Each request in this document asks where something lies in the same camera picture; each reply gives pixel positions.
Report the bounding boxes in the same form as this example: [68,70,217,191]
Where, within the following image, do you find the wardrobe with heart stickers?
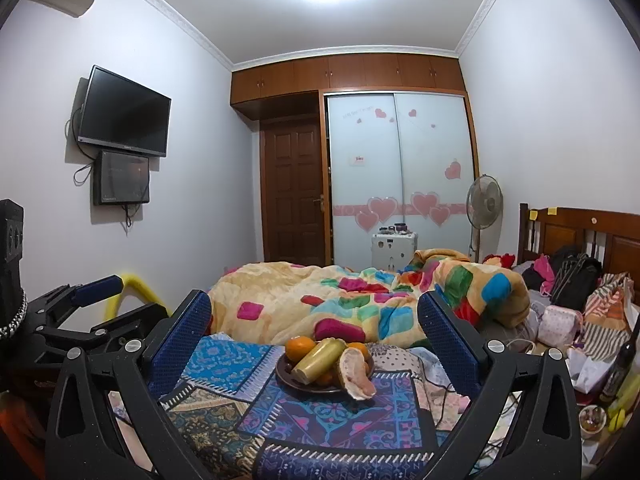
[230,52,481,268]

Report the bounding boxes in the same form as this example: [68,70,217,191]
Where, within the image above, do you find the blue patterned cloth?
[107,332,516,480]

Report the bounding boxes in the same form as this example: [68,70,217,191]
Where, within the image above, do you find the wall television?
[76,65,172,158]

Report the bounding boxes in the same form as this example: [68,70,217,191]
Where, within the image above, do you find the wooden headboard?
[517,203,640,306]

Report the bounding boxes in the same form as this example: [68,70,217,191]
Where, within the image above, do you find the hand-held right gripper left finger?
[45,289,213,480]

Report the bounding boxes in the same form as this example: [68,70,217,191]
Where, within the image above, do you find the striped cloth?
[580,272,636,361]

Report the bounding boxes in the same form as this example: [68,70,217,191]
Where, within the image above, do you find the brown wooden door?
[260,117,328,266]

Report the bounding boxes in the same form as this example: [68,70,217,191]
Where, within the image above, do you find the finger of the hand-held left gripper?
[25,274,125,331]
[27,302,173,361]

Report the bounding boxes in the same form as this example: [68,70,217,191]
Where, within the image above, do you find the dark round plate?
[275,345,376,393]

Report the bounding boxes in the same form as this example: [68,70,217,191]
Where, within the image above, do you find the white cup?
[579,404,607,441]

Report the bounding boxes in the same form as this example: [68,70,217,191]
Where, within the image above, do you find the peeled pomelo wedge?
[339,347,377,402]

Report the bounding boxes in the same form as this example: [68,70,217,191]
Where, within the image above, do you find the yellow pipe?
[105,272,166,318]

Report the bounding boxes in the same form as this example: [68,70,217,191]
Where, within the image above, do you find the black bag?
[547,252,603,306]

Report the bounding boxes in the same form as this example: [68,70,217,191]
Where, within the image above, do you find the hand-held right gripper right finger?
[416,290,583,480]

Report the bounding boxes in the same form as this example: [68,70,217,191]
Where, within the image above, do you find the small wall monitor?
[92,149,151,207]

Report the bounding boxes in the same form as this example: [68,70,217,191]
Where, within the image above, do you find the dark glass bottle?
[599,332,640,406]

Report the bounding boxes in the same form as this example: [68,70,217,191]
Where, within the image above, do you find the black cable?
[65,105,96,186]

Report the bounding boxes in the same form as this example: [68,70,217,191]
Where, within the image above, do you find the white plastic bag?
[567,347,608,393]

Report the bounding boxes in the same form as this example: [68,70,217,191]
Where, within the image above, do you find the large orange with sticker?
[285,336,318,363]

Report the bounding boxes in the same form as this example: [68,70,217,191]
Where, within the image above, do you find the yellow bananas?
[605,385,638,433]

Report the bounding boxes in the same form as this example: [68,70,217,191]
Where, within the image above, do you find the standing fan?
[465,174,504,263]

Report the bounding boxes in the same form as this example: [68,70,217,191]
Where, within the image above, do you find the grey patterned pillow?
[480,290,546,346]

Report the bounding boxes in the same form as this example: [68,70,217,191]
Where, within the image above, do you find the yellow rind pomelo piece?
[291,338,347,381]

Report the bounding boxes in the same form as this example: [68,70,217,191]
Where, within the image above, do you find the colourful patchwork blanket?
[206,247,531,348]

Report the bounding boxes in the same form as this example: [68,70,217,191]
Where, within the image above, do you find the pink cloth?
[530,254,556,291]

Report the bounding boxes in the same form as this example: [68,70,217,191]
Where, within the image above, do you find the person's left forearm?
[0,395,48,480]

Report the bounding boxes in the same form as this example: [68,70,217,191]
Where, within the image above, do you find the pink patterned pillow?
[542,305,583,343]

